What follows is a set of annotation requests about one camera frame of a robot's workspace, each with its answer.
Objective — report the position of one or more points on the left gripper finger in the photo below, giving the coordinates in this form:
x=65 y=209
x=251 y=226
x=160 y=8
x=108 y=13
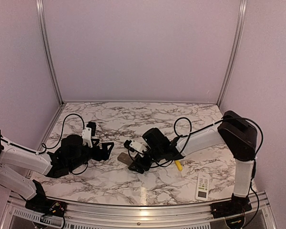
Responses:
x=95 y=142
x=103 y=152

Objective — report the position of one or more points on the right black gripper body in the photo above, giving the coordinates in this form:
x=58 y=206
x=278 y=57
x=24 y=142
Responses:
x=156 y=153

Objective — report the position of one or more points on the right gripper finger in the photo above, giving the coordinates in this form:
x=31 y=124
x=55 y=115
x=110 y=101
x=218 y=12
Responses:
x=127 y=145
x=140 y=164

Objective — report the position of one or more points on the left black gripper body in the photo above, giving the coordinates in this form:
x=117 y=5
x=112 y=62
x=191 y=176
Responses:
x=79 y=161

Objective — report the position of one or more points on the white remote control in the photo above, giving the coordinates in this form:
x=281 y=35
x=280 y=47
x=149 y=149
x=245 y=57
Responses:
x=202 y=188
x=124 y=158

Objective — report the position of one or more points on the yellow handle screwdriver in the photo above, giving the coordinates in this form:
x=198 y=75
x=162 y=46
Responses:
x=178 y=165

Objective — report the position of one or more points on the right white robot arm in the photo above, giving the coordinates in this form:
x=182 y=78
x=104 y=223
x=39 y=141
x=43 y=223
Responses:
x=238 y=133

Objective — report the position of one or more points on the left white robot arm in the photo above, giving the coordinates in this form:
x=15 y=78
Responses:
x=13 y=155

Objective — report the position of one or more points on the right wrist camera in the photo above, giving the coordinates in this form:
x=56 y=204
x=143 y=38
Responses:
x=138 y=147

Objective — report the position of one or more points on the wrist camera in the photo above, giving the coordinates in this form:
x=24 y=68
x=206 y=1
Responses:
x=138 y=147
x=87 y=134

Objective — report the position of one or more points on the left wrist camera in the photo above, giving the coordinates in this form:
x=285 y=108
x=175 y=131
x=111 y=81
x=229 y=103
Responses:
x=87 y=134

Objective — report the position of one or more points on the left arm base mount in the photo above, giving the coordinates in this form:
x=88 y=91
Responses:
x=47 y=206

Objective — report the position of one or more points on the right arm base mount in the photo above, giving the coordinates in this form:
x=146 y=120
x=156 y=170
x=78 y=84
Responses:
x=234 y=206

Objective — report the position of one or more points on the front aluminium table rail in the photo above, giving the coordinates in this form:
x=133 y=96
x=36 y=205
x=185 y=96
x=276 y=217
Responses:
x=103 y=216

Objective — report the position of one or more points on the left aluminium frame post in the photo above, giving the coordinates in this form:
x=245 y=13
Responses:
x=47 y=49

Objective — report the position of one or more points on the aluminium frame post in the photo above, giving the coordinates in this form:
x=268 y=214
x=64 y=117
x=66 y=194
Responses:
x=47 y=49
x=235 y=47

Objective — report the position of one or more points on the right aluminium frame post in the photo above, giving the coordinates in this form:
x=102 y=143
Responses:
x=235 y=47

